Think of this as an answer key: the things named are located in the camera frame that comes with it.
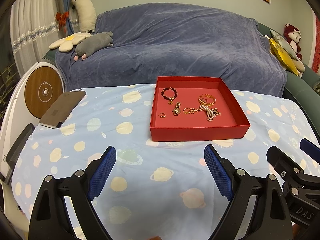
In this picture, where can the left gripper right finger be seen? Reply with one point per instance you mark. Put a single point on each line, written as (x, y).
(225, 175)

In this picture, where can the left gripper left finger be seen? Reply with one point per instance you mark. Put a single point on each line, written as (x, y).
(90, 181)

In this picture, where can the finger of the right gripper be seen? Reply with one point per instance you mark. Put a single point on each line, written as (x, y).
(281, 162)
(309, 148)

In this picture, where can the green sofa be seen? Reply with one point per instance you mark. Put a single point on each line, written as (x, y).
(300, 84)

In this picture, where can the blue planet tablecloth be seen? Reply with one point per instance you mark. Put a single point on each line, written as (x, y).
(155, 188)

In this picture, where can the gold bangle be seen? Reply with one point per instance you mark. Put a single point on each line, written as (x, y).
(207, 100)

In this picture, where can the red tray box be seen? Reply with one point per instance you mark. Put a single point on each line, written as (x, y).
(196, 122)

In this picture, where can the yellow pillow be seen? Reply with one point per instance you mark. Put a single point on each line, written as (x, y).
(283, 57)

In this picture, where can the gold hoop earring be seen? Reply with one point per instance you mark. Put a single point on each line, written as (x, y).
(162, 115)

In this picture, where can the round wooden white device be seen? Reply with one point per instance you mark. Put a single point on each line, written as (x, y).
(36, 91)

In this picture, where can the grey silver pillow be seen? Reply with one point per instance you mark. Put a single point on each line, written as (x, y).
(284, 44)

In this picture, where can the red monkey plush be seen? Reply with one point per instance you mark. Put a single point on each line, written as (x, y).
(293, 37)

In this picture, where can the flower shaped cushion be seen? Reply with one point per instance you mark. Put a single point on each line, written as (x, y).
(66, 44)

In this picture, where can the grey plush toy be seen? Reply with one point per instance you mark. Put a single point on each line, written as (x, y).
(92, 44)

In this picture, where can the blue-grey sofa blanket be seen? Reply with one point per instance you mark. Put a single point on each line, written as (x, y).
(170, 39)

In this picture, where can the white curtain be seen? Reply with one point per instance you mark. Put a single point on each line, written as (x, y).
(33, 27)

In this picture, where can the red bow curtain tie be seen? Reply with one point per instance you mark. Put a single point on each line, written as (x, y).
(61, 19)

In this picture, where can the white alpaca plush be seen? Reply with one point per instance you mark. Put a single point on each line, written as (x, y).
(86, 15)

